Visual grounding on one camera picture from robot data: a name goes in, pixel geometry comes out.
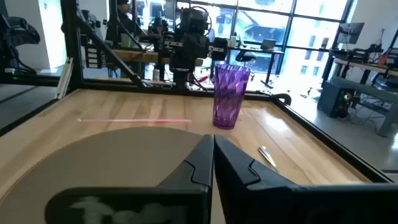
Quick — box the grey laptop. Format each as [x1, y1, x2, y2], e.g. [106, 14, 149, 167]
[259, 39, 277, 52]

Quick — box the dark computer tower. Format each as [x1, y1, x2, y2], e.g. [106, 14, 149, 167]
[317, 81, 356, 119]

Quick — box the black office desk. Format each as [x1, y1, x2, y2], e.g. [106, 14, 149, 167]
[228, 45, 285, 90]

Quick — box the purple faceted plastic cup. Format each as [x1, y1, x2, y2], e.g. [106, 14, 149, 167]
[212, 63, 252, 130]

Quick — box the silver metal fork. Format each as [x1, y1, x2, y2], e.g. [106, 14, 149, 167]
[257, 145, 279, 173]

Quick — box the round grey placemat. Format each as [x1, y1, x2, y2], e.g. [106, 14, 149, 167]
[0, 126, 203, 224]

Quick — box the wooden top desk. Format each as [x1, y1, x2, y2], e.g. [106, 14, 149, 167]
[111, 48, 205, 68]

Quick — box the person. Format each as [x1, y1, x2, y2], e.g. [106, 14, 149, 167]
[105, 0, 141, 44]

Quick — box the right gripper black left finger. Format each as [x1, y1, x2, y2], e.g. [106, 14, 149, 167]
[45, 134, 215, 224]

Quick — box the pink drinking straw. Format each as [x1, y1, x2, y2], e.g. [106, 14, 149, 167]
[76, 118, 192, 124]

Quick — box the black machine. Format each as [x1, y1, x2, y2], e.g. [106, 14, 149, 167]
[0, 14, 42, 76]

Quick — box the white flat bar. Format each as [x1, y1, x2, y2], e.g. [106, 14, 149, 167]
[55, 57, 75, 100]

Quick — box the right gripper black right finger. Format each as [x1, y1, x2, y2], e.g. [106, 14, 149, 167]
[214, 134, 398, 224]

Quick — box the wooden top workbench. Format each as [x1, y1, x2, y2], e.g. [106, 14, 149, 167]
[329, 57, 398, 138]

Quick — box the green cup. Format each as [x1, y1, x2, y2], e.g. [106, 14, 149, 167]
[120, 32, 132, 49]

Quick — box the black aluminium table frame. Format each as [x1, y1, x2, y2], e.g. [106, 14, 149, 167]
[0, 0, 396, 184]

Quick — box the black office chair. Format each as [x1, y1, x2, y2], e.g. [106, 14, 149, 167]
[234, 50, 257, 63]

